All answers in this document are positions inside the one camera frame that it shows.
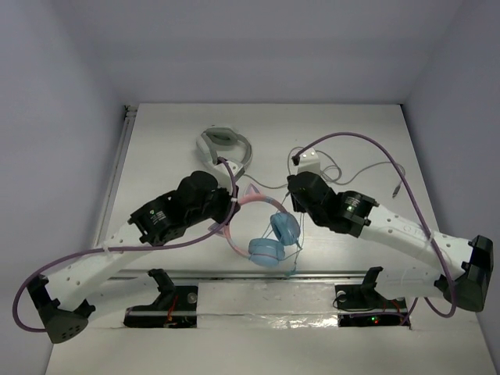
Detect pink blue cat-ear headphones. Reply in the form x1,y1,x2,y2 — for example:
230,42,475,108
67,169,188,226
209,183,305,274

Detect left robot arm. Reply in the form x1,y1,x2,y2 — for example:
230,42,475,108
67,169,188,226
27,171,238,344

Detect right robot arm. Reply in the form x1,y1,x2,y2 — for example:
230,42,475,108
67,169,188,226
287,172,494,313

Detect white foil-taped block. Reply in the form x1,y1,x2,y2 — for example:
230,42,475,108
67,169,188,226
196,281,338,330

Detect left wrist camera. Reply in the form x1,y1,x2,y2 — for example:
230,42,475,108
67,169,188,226
211,159,244,190

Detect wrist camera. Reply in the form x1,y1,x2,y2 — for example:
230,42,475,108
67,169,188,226
291,148,321,175
211,159,244,190

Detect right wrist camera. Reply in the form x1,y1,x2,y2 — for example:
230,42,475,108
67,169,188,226
291,148,321,175

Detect aluminium rail frame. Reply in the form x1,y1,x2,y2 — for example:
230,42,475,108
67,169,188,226
80,103,138,279

